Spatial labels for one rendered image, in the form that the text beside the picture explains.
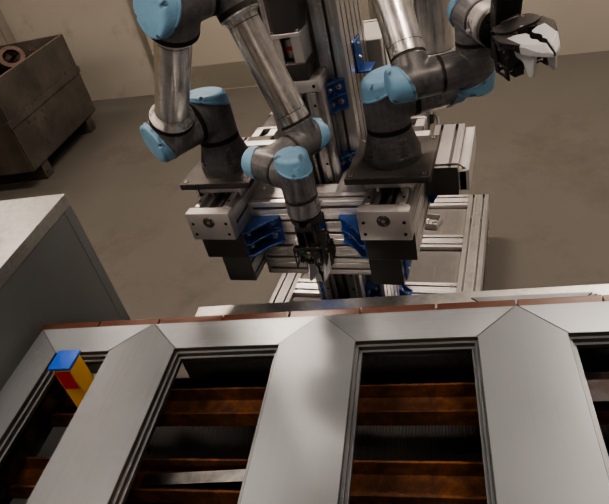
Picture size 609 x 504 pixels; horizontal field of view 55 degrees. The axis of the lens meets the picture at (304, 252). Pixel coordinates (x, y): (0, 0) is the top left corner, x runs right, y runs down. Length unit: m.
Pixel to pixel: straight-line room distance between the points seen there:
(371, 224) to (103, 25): 4.79
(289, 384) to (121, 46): 5.00
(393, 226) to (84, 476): 0.89
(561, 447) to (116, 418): 0.90
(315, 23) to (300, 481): 1.12
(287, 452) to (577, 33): 4.25
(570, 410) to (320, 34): 1.08
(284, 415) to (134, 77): 5.09
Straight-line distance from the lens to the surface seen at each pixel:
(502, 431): 1.17
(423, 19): 1.48
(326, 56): 1.67
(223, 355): 1.44
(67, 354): 1.57
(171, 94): 1.48
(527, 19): 1.08
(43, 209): 1.90
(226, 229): 1.65
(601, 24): 4.99
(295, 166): 1.22
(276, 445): 1.21
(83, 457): 1.37
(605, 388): 1.35
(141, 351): 1.52
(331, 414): 1.22
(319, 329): 1.39
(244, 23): 1.37
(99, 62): 6.22
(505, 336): 1.33
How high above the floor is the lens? 1.80
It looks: 35 degrees down
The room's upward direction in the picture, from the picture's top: 15 degrees counter-clockwise
